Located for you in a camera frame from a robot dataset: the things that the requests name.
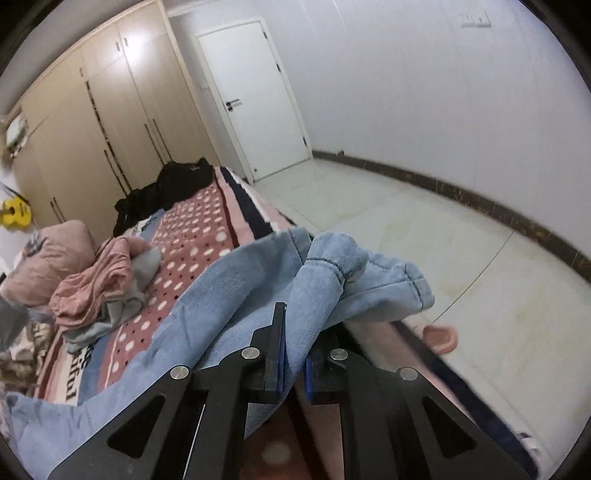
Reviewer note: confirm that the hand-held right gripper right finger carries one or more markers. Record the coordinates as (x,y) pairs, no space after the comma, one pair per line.
(310,376)

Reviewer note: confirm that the pink slipper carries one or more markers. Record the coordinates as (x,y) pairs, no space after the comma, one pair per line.
(441,339)

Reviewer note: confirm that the pink pants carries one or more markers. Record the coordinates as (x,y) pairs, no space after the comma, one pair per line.
(92,286)

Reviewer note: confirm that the beige wooden wardrobe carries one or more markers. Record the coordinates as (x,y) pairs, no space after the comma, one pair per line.
(115,115)

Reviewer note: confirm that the yellow ukulele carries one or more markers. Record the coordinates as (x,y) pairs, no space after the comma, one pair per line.
(16,213)

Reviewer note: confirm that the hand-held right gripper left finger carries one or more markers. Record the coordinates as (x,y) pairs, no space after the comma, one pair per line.
(279,355)

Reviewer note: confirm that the pink patterned duvet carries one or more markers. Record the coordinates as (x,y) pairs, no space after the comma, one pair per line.
(55,249)

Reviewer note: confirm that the white door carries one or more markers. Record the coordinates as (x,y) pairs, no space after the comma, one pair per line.
(254,115)

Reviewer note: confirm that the black clothes pile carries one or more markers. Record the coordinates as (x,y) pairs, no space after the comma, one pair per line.
(180,180)

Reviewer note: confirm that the grey pants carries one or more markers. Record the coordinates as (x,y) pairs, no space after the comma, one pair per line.
(144,267)

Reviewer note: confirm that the blue denim pants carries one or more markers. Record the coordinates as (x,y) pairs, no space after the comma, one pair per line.
(240,300)

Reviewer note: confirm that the striped dotted bed blanket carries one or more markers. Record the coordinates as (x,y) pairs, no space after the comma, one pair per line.
(194,240)

